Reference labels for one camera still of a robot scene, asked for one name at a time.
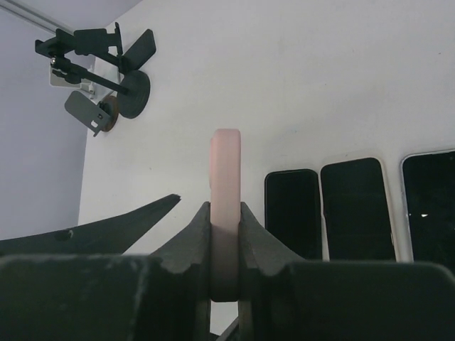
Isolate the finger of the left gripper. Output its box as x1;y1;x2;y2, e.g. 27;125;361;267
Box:
1;194;181;256

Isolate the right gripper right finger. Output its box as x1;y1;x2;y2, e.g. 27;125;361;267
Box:
238;205;454;340

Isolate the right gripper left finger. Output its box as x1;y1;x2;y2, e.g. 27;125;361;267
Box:
1;203;210;340

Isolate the black phone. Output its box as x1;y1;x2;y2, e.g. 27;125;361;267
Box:
264;169;322;260

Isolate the white-cased phone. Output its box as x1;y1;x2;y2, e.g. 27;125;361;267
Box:
321;158;395;261

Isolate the pink-cased phone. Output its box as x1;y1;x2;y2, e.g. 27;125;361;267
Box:
209;129;241;303

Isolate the black round-base phone mount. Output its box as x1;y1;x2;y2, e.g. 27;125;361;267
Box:
34;23;156;119

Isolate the silver folding phone stand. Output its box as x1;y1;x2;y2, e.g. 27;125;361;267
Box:
50;56;130;101

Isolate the clear-cased phone on table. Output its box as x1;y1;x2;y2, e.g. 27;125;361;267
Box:
402;151;454;271

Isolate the left aluminium frame post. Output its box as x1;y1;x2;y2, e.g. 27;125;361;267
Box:
1;0;74;34

